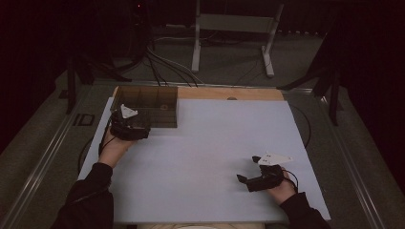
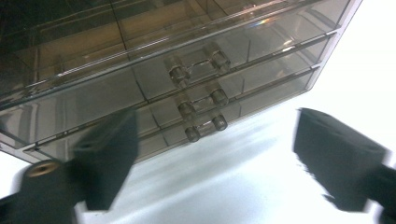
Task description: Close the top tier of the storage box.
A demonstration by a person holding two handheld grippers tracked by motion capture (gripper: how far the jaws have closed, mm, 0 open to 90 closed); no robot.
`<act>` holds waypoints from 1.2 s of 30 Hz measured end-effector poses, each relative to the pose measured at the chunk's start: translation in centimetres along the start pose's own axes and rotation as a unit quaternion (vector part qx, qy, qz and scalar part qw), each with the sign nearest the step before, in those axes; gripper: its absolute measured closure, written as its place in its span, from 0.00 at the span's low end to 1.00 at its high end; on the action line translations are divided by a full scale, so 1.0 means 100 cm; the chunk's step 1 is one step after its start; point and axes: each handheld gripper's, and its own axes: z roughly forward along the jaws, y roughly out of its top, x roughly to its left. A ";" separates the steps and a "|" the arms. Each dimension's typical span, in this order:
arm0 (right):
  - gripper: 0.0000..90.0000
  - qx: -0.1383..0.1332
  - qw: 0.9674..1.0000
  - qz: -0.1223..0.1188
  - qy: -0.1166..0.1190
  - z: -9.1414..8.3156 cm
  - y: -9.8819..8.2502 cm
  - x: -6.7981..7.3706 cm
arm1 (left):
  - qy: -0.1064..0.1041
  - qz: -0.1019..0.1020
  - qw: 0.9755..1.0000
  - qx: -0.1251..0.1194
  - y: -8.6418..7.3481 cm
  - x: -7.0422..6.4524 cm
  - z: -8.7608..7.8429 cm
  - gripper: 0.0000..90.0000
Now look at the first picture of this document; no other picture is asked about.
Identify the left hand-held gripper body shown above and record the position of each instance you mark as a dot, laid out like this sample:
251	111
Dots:
130	130

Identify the black rectangular frame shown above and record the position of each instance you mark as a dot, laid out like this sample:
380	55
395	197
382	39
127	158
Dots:
75	120

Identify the metal rail frame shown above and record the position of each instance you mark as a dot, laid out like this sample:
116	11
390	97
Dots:
254	86

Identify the person's right hand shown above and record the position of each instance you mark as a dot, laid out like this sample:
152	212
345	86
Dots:
283	192

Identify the dark translucent compartment box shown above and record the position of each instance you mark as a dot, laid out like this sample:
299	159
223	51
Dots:
159	117

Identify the white table mat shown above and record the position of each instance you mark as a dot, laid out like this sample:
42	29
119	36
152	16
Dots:
197	165

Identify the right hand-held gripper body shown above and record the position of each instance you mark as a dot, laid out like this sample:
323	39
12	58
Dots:
267	179

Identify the black tripod stand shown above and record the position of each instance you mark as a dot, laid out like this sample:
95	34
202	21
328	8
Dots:
332	95
71	86

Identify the white metal stand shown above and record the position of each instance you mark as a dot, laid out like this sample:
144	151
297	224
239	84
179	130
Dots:
235	23

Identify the person's left hand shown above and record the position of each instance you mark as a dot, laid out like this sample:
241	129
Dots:
113	149

